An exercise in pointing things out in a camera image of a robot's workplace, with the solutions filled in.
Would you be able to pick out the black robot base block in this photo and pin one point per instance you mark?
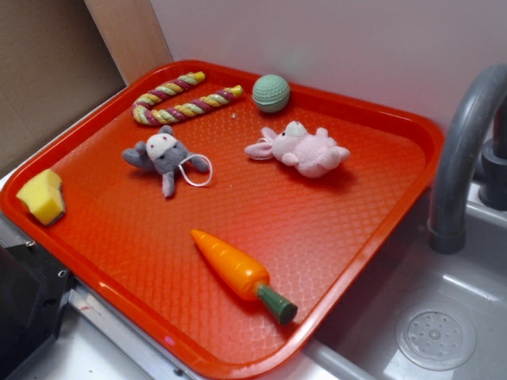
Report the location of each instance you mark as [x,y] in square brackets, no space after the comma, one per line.
[35,289]

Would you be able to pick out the orange toy carrot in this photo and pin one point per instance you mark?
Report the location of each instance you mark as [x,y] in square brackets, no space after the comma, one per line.
[244,275]

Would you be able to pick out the red plastic tray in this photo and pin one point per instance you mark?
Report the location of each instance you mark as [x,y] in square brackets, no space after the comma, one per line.
[133,247]

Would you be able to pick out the pink plush bunny toy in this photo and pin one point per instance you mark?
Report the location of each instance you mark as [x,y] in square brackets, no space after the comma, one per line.
[311,155]

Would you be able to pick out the grey plush animal toy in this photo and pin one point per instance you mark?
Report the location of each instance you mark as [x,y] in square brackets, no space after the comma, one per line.
[164,154]

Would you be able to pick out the green rubber ball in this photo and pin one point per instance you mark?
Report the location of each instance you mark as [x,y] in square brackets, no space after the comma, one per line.
[271,93]

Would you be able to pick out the grey toy faucet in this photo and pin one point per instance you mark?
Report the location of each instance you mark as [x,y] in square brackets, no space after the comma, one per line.
[471,127]

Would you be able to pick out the wooden board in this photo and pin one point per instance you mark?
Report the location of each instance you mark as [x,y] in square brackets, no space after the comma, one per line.
[132,34]

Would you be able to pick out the yellow sponge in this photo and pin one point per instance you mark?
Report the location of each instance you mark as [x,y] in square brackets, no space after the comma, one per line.
[42,196]

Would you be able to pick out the grey toy sink basin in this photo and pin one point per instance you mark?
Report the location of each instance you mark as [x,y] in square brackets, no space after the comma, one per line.
[416,314]

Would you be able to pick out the brown cardboard panel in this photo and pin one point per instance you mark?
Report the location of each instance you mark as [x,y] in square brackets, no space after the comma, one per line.
[55,68]

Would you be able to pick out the dark grey faucet knob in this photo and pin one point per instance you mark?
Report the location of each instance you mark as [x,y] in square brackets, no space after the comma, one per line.
[493,191]

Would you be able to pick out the multicolour rope toy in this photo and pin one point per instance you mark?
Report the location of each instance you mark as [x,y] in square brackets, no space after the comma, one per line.
[143,112]

